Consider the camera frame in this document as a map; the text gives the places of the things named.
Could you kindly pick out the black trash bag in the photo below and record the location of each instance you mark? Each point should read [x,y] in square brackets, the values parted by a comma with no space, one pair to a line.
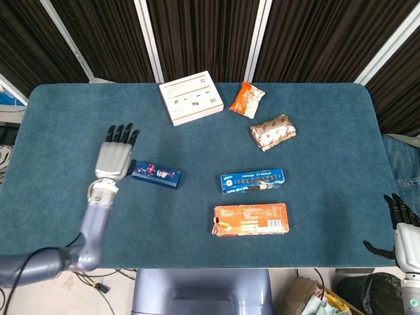
[369,293]

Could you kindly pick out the aluminium frame post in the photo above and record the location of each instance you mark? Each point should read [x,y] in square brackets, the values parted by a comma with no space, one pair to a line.
[257,39]
[13,88]
[149,39]
[67,41]
[387,46]

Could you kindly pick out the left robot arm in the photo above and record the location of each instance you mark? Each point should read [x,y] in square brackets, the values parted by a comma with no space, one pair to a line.
[93,226]

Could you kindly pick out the brown cardboard box with waste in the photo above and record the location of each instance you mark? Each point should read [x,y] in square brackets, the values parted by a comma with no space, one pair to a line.
[302,292]

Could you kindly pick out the orange torn carton box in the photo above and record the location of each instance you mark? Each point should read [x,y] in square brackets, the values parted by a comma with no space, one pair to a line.
[251,220]

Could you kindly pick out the orange white snack packet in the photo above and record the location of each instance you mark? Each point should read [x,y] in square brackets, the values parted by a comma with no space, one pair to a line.
[246,100]

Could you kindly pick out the black yellow floor connector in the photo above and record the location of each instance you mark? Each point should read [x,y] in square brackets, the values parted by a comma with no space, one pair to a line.
[101,288]

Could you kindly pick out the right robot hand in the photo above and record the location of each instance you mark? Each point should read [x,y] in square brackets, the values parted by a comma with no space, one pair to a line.
[409,246]

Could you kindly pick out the teal table cloth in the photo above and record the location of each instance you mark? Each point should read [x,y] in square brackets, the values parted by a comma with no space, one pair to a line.
[180,147]

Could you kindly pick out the blue white carton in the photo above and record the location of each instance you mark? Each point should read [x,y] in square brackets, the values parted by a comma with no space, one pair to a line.
[10,100]

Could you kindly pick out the silver packet with red rings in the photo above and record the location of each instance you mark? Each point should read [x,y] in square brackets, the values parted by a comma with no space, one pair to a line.
[274,131]

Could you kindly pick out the blue glasses case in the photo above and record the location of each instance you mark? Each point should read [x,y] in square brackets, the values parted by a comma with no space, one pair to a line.
[157,174]

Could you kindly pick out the blue cookie pack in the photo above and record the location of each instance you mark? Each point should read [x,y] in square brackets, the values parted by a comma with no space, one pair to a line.
[252,181]

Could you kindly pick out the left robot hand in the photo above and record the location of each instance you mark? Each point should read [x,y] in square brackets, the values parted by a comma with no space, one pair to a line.
[111,160]

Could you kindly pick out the grey power strip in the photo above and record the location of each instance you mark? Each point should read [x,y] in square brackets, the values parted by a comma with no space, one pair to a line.
[355,270]

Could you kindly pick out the blue denim jeans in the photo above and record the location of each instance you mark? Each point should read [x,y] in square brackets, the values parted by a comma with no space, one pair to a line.
[402,164]

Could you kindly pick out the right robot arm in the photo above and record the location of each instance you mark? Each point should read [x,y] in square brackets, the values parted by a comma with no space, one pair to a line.
[412,295]

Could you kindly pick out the white flat product box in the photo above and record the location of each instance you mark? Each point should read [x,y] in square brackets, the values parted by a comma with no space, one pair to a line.
[192,98]

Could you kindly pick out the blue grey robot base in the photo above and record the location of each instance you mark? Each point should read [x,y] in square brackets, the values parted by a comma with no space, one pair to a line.
[201,295]

